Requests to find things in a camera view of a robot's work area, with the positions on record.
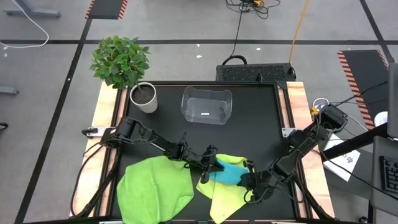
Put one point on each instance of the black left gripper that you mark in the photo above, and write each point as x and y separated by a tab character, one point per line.
202	160

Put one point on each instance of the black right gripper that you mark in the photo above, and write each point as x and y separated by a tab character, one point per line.
258	182

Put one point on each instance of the teal blue microfiber towel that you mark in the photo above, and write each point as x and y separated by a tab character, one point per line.
228	174

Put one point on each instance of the yellow-green microfiber towel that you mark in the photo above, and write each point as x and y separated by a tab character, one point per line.
224	202

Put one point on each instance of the bright green microfiber towel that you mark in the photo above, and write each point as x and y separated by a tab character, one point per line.
155	189

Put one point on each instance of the clear plastic bin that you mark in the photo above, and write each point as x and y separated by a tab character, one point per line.
206	105

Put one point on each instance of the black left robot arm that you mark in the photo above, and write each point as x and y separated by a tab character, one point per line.
146	137

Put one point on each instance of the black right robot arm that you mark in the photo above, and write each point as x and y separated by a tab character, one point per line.
308	140

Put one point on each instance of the silver mounting plate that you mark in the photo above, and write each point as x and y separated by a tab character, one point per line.
287	132
93	132

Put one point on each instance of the white paper sheet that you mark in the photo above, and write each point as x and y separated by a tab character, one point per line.
345	161

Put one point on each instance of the light wooden side board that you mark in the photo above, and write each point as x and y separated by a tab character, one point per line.
298	96
107	96

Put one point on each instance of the white plant pot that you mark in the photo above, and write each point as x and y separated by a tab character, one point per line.
143	99

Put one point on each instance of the black perforated computer case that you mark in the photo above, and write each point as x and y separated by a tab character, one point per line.
255	73

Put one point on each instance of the black diagonal beam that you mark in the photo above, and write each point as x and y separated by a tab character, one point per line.
354	143

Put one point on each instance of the grey desk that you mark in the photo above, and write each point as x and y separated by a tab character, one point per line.
385	146

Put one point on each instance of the black keyboard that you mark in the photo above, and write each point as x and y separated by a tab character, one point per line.
390	174

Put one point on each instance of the white round cup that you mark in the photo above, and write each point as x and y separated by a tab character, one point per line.
382	119

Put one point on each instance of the green leafy plant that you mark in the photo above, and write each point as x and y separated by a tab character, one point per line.
119	60

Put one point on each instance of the black hazard-striped floor mat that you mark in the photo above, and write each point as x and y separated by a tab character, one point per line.
107	8
367	81

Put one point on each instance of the grey monitor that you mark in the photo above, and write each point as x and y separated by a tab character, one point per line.
393	99

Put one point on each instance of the grey desk foot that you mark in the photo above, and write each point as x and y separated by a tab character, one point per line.
37	13
9	90

